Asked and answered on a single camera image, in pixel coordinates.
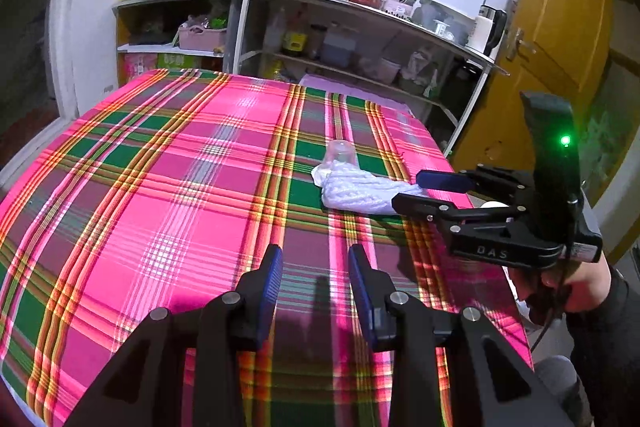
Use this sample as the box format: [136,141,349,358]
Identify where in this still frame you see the pink plastic basket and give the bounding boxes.
[177,24,228,52]

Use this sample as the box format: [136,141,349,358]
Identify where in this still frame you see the dark bottle yellow label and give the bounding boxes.
[282,17,307,58]

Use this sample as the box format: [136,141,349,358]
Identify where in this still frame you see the grey plastic jug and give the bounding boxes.
[320,24,353,66]

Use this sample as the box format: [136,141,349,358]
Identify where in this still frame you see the red box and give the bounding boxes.
[122,52,158,80]

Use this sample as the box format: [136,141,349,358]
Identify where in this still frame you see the person's right hand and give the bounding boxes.
[509,262,612,326]

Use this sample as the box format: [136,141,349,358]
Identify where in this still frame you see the clear plastic cup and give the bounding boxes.
[325,139,360,172]

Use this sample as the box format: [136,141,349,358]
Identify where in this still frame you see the wooden door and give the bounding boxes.
[450,0,621,178]

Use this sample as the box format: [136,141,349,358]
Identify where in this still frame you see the brown bottle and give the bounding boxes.
[307,24,323,60]

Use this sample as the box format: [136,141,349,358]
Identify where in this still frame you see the metal door handle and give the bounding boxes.
[506,27,538,62]

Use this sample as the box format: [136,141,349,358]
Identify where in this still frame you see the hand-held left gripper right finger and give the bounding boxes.
[347,243,573,427]

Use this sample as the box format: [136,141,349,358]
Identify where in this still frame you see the clear plastic container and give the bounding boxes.
[415,0,473,42]

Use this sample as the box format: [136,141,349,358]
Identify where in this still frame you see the pink knife holder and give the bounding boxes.
[382,0,413,18]

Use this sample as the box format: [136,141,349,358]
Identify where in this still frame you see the dark tall container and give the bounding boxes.
[442,62,481,142]

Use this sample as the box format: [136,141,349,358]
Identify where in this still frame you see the person's right forearm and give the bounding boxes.
[562,267,640,427]

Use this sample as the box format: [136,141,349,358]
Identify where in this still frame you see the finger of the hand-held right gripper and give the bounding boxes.
[416,166,531,198]
[391,191,523,234]

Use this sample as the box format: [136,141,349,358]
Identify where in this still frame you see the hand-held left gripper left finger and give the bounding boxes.
[65,243,285,427]

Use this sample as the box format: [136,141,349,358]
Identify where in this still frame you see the white foam net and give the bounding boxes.
[311,159,426,215]

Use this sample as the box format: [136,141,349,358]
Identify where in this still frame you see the crumpled plastic bag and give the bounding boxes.
[402,47,436,80]

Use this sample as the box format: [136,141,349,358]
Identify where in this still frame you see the clear tall bottle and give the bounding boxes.
[263,9,286,52]

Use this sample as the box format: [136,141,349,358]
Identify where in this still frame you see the pink plaid tablecloth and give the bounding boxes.
[0,68,536,427]

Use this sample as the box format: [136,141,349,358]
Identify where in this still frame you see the person's grey trousers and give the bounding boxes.
[532,354,596,427]

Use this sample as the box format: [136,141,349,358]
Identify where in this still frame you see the large metal shelf unit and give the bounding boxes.
[222,0,511,152]

